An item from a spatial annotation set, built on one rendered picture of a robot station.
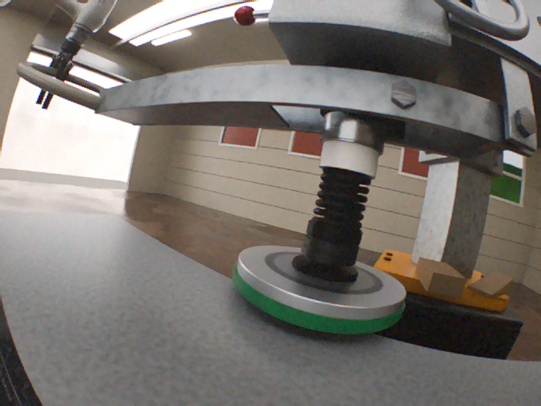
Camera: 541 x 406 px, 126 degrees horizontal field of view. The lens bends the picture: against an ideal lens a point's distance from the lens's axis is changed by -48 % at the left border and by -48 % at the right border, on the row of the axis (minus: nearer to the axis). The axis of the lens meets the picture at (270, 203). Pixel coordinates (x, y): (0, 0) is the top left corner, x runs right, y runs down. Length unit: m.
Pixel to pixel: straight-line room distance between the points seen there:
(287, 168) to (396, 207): 2.92
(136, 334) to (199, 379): 0.07
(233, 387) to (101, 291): 0.16
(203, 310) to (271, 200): 6.57
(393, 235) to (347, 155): 5.97
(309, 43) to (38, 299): 0.38
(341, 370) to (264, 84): 0.29
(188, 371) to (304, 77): 0.29
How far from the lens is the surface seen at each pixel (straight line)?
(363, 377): 0.23
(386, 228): 6.22
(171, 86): 0.38
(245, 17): 0.35
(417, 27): 0.28
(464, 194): 0.89
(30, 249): 0.37
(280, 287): 0.23
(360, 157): 0.29
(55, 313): 0.24
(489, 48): 0.34
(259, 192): 6.97
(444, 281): 0.64
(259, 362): 0.21
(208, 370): 0.19
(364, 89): 0.28
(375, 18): 0.27
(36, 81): 0.57
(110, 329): 0.22
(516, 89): 0.33
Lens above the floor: 0.93
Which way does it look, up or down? 3 degrees down
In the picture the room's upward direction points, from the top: 12 degrees clockwise
